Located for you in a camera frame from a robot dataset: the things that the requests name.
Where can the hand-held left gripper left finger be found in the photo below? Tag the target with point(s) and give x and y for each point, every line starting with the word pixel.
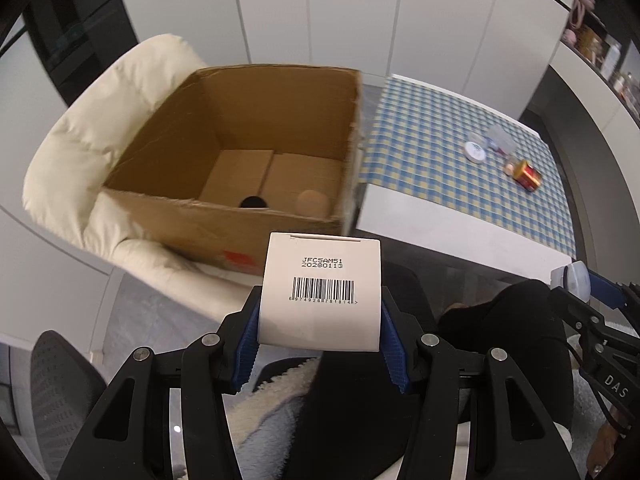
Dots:
pixel 247 355

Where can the white carton with barcode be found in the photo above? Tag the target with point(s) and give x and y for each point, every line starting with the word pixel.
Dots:
pixel 320 305

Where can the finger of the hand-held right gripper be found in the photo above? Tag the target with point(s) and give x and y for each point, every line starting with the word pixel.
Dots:
pixel 607 287
pixel 590 325

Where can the black built-in oven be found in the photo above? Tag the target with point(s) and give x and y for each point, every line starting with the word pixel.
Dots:
pixel 75 35

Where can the beige makeup puff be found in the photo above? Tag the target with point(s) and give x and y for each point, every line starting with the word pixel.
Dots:
pixel 312 202

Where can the grey mesh office chair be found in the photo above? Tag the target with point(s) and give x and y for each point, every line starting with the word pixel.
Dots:
pixel 65 375

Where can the cardboard box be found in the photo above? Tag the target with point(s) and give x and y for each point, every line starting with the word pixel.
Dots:
pixel 200 120

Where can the black makeup puff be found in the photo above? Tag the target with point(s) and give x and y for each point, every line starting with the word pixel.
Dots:
pixel 252 202

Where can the white fleece garment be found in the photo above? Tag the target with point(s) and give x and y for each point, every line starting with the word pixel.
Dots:
pixel 270 400

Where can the blue yellow checked tablecloth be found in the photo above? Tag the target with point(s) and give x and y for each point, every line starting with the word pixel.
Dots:
pixel 425 150

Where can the translucent plastic container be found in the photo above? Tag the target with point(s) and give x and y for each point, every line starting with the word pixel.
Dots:
pixel 501 139

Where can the person's black trousers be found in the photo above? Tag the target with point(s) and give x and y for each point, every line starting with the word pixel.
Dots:
pixel 360 410

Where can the red tin can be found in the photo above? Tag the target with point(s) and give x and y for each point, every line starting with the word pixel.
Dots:
pixel 527 175

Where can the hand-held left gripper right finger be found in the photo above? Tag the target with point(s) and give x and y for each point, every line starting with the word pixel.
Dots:
pixel 395 355

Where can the white table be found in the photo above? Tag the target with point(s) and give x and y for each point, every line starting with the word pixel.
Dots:
pixel 440 240

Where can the pink plush toy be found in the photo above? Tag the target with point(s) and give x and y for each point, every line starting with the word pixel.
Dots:
pixel 570 37

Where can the white round tin green print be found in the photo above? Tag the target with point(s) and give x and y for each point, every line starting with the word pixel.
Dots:
pixel 475 151

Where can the person's right hand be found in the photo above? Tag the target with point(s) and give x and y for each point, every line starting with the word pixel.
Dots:
pixel 607 452

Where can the cream padded chair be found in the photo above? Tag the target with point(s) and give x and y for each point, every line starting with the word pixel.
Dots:
pixel 75 150

